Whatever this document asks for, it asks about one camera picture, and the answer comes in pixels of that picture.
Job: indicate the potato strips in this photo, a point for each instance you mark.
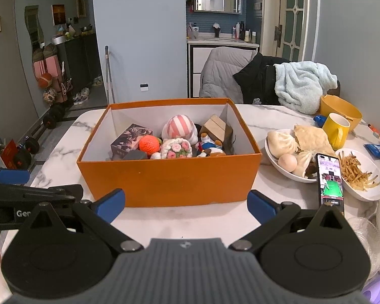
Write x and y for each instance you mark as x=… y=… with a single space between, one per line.
x=354 y=171

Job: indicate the pink bags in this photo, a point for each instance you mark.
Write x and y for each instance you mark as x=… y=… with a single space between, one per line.
x=47 y=66

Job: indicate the small orange object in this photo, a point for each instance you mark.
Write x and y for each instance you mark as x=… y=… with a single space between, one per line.
x=376 y=131

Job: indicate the white sneakers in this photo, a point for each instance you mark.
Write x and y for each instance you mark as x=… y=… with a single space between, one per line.
x=80 y=96

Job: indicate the glass plate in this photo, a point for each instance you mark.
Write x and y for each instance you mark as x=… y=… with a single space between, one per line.
x=367 y=243

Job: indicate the dark grey box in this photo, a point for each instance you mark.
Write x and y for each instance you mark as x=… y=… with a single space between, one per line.
x=136 y=155

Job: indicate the yellow bowl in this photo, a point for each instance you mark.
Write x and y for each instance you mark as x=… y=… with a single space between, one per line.
x=351 y=110

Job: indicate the egg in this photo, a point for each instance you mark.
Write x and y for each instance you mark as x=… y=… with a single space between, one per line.
x=287 y=162

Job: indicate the orange crochet ball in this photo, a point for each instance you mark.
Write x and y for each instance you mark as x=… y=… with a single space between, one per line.
x=148 y=145

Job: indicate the basketball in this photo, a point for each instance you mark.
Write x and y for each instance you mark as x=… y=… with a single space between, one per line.
x=45 y=80

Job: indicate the row of toiletry bottles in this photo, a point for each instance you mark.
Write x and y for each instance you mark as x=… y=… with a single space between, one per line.
x=244 y=33

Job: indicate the smartphone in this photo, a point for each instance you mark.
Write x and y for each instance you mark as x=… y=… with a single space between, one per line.
x=331 y=183

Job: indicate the yellow mug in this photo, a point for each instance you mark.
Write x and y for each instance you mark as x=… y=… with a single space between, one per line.
x=334 y=136

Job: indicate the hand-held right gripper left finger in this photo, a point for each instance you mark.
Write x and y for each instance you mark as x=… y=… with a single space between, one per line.
x=112 y=204

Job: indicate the orange box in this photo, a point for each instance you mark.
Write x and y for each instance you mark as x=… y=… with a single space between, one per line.
x=171 y=180

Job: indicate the flatbread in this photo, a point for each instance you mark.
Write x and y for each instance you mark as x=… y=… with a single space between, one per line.
x=310 y=139

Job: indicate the sunset picture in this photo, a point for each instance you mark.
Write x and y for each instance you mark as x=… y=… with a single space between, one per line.
x=58 y=14

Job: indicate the black cup with tissue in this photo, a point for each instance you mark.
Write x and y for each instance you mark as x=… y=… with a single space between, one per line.
x=217 y=31

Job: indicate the light blue blanket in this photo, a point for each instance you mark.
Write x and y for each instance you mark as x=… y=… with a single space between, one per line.
x=304 y=82

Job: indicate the grey jacket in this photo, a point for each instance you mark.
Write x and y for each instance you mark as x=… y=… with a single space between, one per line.
x=221 y=72

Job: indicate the tan box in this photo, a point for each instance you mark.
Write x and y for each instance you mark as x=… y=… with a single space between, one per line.
x=215 y=126

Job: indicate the white bowl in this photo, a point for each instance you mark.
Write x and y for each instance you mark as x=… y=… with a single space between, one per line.
x=291 y=174

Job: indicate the steamed bun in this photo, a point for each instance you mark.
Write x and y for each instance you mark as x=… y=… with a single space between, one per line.
x=281 y=144
x=304 y=163

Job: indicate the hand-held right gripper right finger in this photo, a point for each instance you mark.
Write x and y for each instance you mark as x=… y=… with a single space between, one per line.
x=259 y=205

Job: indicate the crochet doll with flowers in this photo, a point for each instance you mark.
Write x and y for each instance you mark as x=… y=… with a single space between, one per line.
x=177 y=148

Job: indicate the black jacket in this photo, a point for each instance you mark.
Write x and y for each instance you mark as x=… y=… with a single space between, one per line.
x=256 y=79

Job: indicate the dark printed card box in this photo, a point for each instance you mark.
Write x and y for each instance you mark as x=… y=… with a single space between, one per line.
x=126 y=141

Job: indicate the white cabinet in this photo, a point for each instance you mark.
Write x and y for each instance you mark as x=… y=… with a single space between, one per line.
x=194 y=66

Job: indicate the panda plush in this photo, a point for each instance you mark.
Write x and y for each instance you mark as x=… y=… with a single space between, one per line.
x=180 y=126

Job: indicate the wall outlet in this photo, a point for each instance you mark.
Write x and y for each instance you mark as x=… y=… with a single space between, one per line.
x=144 y=87

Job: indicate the wavy mirror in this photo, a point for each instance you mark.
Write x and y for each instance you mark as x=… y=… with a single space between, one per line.
x=33 y=25

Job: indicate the white glazed door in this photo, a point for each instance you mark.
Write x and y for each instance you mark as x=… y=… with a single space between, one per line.
x=291 y=22

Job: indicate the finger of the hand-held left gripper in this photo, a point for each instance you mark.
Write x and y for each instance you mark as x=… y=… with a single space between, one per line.
x=12 y=176
x=50 y=193

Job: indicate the white plate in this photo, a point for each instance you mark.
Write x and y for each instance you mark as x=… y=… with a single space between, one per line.
x=357 y=194

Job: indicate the patterned ball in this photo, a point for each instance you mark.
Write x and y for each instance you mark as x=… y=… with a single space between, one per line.
x=50 y=95

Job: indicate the pair of shoes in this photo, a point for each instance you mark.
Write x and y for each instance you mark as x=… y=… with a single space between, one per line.
x=97 y=81

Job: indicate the black sideboard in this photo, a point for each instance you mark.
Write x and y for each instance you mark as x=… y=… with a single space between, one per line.
x=79 y=63

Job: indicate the red box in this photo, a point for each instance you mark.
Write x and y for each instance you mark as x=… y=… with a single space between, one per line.
x=10 y=153

